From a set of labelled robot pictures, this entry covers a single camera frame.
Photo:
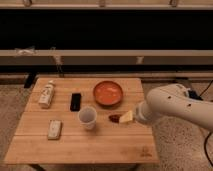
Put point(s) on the white bottle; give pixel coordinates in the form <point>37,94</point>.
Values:
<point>46,95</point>

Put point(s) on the translucent plastic cup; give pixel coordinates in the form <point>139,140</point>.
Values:
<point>87,117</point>

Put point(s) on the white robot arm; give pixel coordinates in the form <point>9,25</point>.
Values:
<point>171,100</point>

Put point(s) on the wooden table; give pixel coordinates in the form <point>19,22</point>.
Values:
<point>107,143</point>

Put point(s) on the dark red dried item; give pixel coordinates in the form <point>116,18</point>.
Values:
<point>114,118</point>

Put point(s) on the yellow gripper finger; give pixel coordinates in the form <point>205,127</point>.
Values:
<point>127,117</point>

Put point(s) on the black rectangular block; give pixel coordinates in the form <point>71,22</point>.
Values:
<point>75,102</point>

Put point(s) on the orange bowl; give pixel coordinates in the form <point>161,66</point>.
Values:
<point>108,93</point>

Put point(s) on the blue power box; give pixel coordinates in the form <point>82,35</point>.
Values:
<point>194,95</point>

